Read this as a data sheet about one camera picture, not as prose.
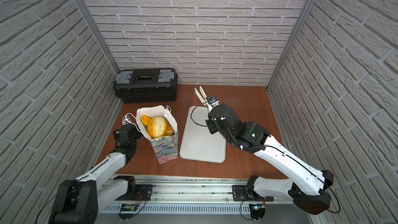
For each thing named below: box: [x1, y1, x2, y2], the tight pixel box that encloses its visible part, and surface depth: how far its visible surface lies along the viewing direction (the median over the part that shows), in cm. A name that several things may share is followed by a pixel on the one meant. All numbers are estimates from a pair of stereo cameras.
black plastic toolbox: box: [113, 68, 178, 104], surface depth 102 cm
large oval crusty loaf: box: [147, 115, 168, 139], surface depth 74 cm
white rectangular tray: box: [179, 105, 226, 164], surface depth 90 cm
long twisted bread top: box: [139, 115, 152, 126], surface depth 79 cm
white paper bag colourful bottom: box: [135, 104, 179, 165], surface depth 77 cm
